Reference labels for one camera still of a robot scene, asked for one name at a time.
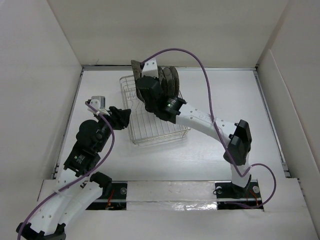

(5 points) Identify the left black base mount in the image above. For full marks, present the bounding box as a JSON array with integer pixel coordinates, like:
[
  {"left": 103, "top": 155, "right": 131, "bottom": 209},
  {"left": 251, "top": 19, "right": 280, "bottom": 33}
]
[{"left": 86, "top": 181, "right": 128, "bottom": 211}]

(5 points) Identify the purple cable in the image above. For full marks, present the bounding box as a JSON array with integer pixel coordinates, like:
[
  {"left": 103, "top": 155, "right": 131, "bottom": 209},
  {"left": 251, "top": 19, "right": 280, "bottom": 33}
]
[
  {"left": 16, "top": 101, "right": 116, "bottom": 240},
  {"left": 139, "top": 47, "right": 277, "bottom": 209}
]

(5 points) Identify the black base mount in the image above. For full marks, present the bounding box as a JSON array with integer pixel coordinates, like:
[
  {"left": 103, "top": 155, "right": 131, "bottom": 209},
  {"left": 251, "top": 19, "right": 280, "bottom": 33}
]
[
  {"left": 212, "top": 180, "right": 263, "bottom": 210},
  {"left": 86, "top": 181, "right": 128, "bottom": 211}
]

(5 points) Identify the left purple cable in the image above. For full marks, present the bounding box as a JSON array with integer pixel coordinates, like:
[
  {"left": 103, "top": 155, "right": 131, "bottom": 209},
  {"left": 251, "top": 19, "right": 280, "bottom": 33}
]
[{"left": 16, "top": 101, "right": 116, "bottom": 240}]

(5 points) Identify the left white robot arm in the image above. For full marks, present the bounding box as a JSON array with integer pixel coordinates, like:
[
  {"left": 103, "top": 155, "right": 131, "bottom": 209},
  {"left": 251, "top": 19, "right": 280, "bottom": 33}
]
[{"left": 16, "top": 106, "right": 131, "bottom": 240}]

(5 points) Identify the black striped rim plate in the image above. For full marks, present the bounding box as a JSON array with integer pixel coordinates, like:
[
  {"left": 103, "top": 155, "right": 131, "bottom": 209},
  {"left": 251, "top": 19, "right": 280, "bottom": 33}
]
[{"left": 163, "top": 71, "right": 169, "bottom": 96}]

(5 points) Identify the black square floral plate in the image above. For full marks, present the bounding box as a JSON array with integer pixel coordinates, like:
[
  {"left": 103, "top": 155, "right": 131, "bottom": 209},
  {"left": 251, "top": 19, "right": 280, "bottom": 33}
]
[{"left": 130, "top": 60, "right": 148, "bottom": 110}]

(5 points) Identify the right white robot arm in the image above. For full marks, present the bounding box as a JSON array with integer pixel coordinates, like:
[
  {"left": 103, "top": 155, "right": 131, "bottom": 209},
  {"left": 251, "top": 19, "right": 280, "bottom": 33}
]
[{"left": 135, "top": 76, "right": 252, "bottom": 199}]

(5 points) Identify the brown rim cream plate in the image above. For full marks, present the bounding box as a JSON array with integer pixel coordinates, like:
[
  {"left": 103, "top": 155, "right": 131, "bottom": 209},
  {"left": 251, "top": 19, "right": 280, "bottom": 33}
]
[{"left": 157, "top": 66, "right": 165, "bottom": 92}]

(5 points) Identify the cream plate with tree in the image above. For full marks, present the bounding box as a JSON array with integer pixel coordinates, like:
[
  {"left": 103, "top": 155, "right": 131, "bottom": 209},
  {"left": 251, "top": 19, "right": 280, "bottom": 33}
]
[{"left": 163, "top": 67, "right": 175, "bottom": 96}]

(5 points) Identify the wire dish rack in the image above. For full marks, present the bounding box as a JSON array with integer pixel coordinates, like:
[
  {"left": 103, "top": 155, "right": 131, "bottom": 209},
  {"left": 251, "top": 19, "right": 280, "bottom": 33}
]
[{"left": 119, "top": 75, "right": 190, "bottom": 145}]

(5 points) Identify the grey plate with deer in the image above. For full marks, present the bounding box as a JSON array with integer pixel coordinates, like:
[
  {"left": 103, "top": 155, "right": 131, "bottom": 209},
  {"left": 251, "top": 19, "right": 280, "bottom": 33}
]
[{"left": 169, "top": 66, "right": 180, "bottom": 97}]

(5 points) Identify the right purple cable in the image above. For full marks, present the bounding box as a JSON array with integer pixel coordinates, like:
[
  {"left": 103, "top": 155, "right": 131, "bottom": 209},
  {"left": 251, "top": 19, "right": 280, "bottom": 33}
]
[{"left": 139, "top": 47, "right": 277, "bottom": 209}]

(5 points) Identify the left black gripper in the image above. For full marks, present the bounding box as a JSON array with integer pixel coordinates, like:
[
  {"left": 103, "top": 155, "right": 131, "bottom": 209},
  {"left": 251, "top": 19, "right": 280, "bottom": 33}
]
[{"left": 95, "top": 106, "right": 131, "bottom": 152}]

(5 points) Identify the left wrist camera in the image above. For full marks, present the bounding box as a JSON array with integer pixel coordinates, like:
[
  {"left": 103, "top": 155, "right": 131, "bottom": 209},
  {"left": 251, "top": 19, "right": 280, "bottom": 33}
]
[{"left": 85, "top": 95, "right": 109, "bottom": 116}]

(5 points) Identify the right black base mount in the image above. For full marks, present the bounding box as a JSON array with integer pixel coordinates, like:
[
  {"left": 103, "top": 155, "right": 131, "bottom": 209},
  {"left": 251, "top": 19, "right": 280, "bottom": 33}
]
[{"left": 212, "top": 180, "right": 263, "bottom": 210}]

